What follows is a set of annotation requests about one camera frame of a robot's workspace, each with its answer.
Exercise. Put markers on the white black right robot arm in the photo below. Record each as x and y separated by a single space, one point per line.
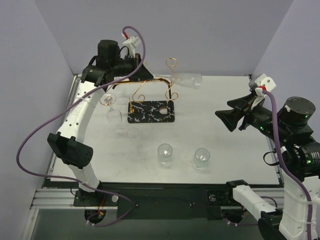
298 158

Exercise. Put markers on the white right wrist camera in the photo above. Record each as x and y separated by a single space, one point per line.
262 83

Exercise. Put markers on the clear champagne flute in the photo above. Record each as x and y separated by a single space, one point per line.
134 138
188 80

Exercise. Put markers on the gold wine glass rack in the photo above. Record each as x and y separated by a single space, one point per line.
141 111

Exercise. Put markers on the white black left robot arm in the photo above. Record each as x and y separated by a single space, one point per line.
68 142

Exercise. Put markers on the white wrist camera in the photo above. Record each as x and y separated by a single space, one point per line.
262 83
132 43

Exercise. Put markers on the short clear glass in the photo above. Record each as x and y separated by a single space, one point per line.
201 158
165 153

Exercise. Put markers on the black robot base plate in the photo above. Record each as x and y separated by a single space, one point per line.
165 201

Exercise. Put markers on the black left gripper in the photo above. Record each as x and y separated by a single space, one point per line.
137 66

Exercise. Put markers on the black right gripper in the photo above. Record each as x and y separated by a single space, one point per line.
243 116

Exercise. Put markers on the aluminium table frame rail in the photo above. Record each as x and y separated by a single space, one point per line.
52 198

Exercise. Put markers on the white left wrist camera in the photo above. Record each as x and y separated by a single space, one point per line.
132 43

